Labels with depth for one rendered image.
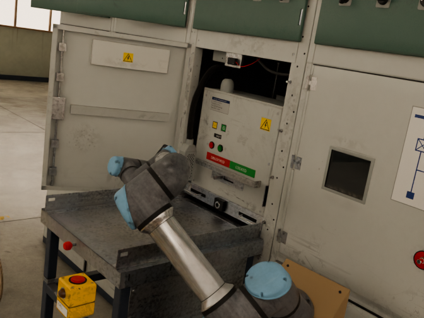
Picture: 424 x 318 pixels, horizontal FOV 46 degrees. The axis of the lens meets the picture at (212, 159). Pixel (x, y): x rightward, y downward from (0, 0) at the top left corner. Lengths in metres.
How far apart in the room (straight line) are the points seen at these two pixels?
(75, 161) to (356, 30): 1.37
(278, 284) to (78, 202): 1.08
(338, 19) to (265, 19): 0.34
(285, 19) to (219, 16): 0.37
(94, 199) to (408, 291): 1.29
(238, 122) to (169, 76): 0.43
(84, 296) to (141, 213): 0.29
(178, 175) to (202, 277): 0.29
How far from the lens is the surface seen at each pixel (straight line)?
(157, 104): 2.41
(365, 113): 1.74
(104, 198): 2.23
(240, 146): 2.19
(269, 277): 1.39
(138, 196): 1.38
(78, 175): 2.42
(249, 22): 2.11
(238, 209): 2.21
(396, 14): 1.72
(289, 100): 1.95
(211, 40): 2.29
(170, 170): 1.39
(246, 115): 2.16
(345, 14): 1.82
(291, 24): 1.96
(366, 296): 1.82
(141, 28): 2.75
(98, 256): 1.77
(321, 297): 1.58
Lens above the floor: 1.60
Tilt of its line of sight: 13 degrees down
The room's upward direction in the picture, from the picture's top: 9 degrees clockwise
